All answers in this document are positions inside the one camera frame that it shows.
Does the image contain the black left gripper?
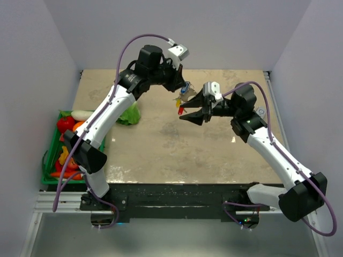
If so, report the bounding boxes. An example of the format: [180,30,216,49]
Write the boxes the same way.
[149,59,187,93]

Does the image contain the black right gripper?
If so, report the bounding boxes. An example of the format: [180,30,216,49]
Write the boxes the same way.
[180,88,240,126]

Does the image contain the key bunch with red carabiner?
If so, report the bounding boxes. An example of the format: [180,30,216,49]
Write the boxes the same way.
[174,81,197,116]

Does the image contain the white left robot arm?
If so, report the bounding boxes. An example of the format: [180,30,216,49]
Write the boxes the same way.
[64,44,189,210]

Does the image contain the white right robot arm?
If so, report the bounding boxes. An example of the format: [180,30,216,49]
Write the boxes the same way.
[180,82,327,222]

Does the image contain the green lettuce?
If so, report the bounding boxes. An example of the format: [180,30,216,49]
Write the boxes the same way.
[116,102,141,126]

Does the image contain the white toy radish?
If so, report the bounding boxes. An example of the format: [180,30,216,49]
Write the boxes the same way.
[71,110,93,122]

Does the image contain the orange toy orange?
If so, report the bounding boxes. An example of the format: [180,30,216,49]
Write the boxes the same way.
[72,122,84,132]

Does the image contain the red toy tomato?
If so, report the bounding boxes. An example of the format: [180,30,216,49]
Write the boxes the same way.
[56,116,76,134]

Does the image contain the red toy apple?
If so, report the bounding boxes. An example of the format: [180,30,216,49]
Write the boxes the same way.
[67,158,79,170]

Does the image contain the orange toy carrot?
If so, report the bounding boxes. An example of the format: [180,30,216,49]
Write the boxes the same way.
[50,171,83,180]

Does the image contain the yellow toy pepper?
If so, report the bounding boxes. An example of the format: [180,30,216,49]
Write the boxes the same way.
[58,146,69,165]

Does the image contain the red toy chili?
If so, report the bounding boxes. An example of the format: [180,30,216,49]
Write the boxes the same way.
[55,160,70,174]

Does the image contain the green plastic basket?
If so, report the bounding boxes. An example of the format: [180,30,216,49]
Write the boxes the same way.
[41,110,106,185]

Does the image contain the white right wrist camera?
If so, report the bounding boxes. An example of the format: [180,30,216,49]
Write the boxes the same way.
[203,81,223,108]

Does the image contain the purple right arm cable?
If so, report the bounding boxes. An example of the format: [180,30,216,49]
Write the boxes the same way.
[222,81,337,237]

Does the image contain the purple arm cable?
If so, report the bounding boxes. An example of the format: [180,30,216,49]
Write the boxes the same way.
[222,81,337,237]
[51,34,175,230]

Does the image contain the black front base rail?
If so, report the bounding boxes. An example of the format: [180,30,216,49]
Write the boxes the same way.
[80,184,269,224]

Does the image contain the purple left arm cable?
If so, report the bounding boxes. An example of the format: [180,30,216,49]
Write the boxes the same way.
[51,34,175,230]

